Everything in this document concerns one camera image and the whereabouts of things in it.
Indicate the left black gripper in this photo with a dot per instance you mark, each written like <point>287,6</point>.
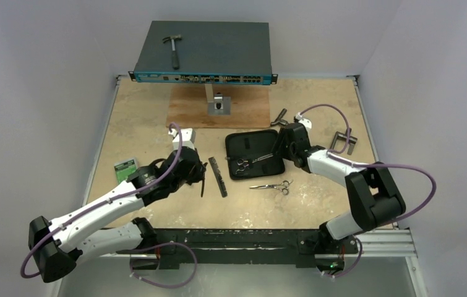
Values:
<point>196,177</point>

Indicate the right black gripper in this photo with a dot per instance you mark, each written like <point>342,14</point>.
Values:
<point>281,145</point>

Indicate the black hair clip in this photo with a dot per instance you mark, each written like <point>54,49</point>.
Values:
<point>203,184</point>

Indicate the black zip tool case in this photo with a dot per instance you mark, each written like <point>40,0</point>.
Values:
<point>251,145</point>

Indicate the black hair comb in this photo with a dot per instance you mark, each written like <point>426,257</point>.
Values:
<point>218,176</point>

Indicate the silver scissors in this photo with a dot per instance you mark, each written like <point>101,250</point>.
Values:
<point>283,187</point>
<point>244,164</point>

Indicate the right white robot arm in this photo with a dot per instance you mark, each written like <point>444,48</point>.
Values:
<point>374,198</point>

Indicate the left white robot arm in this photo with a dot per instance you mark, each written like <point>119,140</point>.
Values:
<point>59,245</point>

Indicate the brown wooden board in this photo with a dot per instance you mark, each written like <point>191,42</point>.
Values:
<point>250,107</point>

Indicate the green clear plastic box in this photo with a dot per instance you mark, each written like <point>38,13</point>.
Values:
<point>124,168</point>

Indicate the steel claw hammer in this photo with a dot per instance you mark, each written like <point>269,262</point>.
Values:
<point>174,54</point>

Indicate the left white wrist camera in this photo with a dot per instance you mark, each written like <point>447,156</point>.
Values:
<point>187,138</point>

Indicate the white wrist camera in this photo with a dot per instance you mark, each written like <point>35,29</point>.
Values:
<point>187,138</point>
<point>299,118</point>

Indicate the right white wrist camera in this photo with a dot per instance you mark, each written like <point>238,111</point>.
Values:
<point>299,118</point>

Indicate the grey metal stand bracket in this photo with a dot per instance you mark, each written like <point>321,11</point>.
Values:
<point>217,103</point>

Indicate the large dark metal handle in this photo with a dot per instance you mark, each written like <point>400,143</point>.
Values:
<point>343,137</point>

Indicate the blue rack network switch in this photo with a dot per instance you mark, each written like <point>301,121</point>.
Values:
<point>233,53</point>

